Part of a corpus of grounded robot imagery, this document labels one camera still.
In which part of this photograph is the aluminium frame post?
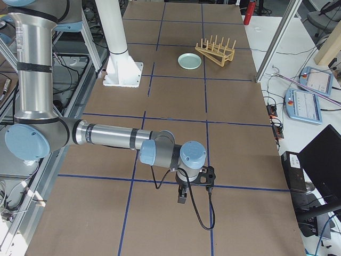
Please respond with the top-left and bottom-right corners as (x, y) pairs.
(255, 0), (302, 83)

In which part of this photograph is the teach pendant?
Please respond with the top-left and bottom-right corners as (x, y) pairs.
(285, 89), (322, 124)
(299, 66), (332, 97)

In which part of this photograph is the near teach pendant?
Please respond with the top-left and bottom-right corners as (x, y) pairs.
(285, 89), (322, 124)

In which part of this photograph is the wooden beam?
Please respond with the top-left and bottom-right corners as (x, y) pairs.
(314, 22), (341, 66)

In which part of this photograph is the orange black usb hub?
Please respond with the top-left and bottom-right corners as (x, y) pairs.
(266, 104), (278, 118)

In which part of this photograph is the mint green plate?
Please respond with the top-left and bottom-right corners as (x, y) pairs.
(177, 53), (202, 70)

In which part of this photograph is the office chair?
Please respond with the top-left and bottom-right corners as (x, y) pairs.
(307, 1), (340, 38)

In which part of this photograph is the red cylinder bottle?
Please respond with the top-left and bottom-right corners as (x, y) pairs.
(243, 0), (256, 26)

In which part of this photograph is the far teach pendant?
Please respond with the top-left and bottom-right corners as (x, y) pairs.
(299, 66), (332, 97)

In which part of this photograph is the black monitor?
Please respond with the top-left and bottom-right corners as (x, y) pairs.
(298, 124), (340, 203)

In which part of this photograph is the black computer box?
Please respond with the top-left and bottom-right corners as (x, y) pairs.
(281, 151), (307, 194)

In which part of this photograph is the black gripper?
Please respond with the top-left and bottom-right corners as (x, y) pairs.
(176, 177), (189, 204)

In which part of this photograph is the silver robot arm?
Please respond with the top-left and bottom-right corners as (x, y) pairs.
(5, 1), (213, 203)

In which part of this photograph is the wooden plate rack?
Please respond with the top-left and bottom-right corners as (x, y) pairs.
(194, 35), (237, 67)

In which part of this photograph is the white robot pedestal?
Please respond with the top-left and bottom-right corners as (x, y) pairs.
(96, 0), (143, 87)

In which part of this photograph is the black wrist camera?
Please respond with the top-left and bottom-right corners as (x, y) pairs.
(196, 166), (216, 187)

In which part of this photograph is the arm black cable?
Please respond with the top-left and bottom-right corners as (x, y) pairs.
(150, 165), (216, 230)

